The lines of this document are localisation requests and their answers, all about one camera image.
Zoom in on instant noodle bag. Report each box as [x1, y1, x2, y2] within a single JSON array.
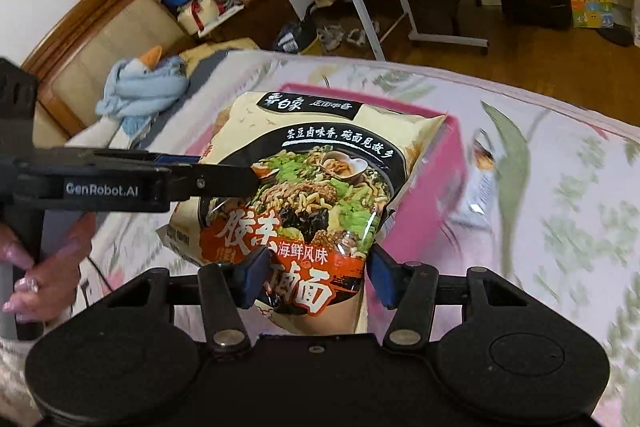
[[160, 92, 442, 335]]

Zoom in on white snack bar by box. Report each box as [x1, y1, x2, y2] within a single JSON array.
[[462, 129, 497, 228]]

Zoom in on colourful gift box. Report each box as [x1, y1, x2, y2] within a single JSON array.
[[570, 0, 614, 29]]

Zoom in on wooden headboard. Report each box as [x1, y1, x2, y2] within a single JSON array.
[[22, 0, 194, 146]]

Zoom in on blue goose plush toy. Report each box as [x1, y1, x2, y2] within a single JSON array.
[[96, 56, 190, 141]]

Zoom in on person's left hand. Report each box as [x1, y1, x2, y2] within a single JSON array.
[[1, 212, 96, 323]]

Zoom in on wooden nightstand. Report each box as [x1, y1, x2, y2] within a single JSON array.
[[198, 0, 300, 51]]

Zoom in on pink storage box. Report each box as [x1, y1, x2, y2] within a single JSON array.
[[199, 81, 471, 287]]

